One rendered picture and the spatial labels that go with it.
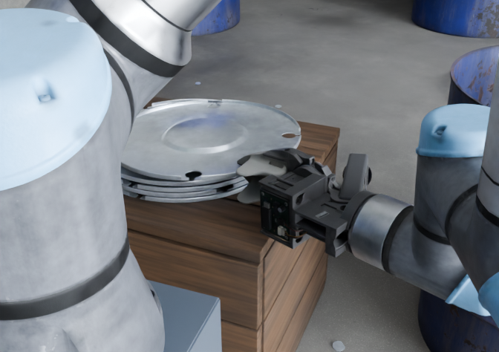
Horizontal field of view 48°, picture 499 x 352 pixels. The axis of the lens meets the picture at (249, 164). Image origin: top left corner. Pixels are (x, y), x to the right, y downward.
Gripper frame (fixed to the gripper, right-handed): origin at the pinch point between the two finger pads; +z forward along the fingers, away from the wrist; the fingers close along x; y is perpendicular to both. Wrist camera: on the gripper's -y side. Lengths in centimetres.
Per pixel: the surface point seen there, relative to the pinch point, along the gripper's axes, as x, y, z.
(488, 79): -1.4, -48.4, -11.0
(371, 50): 35, -164, 87
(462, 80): -2.9, -41.0, -9.8
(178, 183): 1.6, 7.9, 5.6
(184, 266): 10.5, 12.0, 0.7
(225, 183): 2.6, 2.5, 2.4
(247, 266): 8.0, 8.7, -7.8
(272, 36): 33, -149, 134
